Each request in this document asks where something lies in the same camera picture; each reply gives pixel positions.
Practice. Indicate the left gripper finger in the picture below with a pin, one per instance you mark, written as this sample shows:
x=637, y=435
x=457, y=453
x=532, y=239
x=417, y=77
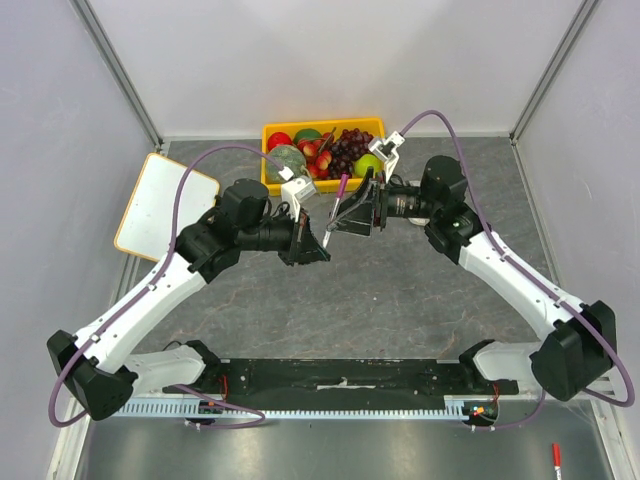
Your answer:
x=310, y=250
x=294, y=257

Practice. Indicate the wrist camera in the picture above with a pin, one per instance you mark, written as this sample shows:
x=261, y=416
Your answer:
x=386, y=150
x=297, y=190

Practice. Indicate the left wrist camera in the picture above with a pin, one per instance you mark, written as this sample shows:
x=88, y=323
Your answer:
x=297, y=190

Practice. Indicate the slotted cable duct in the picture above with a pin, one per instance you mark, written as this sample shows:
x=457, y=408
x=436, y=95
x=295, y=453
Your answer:
x=191, y=407

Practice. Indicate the yellow plastic bin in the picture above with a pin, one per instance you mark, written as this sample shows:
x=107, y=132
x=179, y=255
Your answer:
x=373, y=125

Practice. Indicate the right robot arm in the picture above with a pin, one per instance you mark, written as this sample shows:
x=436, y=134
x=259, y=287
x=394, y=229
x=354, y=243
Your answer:
x=575, y=339

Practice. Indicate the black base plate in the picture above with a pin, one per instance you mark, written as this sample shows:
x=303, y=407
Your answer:
x=346, y=384

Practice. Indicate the green pear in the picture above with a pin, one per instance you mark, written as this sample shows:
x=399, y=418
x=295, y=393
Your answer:
x=361, y=166

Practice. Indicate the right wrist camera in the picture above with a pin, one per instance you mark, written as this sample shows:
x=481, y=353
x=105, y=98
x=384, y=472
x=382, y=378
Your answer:
x=386, y=150

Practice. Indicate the red apple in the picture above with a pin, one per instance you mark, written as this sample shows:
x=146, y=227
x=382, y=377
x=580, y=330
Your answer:
x=277, y=139

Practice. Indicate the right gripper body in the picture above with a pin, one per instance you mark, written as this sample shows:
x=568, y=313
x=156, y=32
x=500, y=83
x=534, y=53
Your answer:
x=375, y=206

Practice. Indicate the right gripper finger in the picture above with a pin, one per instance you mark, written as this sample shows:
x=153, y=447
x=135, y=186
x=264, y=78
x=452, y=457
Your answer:
x=354, y=220
x=362, y=195

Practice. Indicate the yellow framed whiteboard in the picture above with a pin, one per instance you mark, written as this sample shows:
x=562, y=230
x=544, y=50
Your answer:
x=145, y=228

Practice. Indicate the white marker with magenta cap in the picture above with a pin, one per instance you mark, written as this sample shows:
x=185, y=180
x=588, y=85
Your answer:
x=333, y=213

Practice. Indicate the red yellow cherry bunch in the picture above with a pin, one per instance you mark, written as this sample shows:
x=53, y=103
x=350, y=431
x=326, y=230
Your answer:
x=317, y=156

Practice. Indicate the dark purple grape bunch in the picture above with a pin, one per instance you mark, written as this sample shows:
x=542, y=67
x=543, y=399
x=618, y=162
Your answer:
x=346, y=150

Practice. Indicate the green netted melon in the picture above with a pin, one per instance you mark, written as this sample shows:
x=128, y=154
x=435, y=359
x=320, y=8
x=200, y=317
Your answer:
x=287, y=156

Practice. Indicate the green orange mango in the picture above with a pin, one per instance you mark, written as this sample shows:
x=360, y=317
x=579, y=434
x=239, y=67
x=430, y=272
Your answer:
x=306, y=135

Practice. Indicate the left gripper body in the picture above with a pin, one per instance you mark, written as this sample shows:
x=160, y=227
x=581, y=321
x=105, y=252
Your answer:
x=287, y=232

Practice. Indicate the red marker pen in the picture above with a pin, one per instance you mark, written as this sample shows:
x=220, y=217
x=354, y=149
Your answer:
x=557, y=461

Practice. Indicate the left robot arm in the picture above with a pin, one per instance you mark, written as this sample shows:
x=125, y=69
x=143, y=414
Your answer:
x=97, y=363

